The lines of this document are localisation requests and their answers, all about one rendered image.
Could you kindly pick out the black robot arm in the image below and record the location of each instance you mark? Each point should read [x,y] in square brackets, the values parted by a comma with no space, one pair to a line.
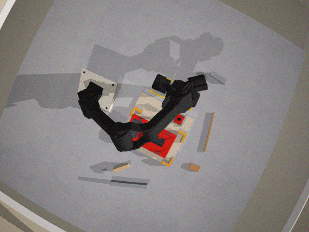
[179,98]

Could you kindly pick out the tan rectangular block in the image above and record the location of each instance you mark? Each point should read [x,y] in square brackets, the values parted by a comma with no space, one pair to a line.
[194,167]

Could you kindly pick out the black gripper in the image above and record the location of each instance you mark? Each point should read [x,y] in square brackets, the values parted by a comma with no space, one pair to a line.
[161,82]

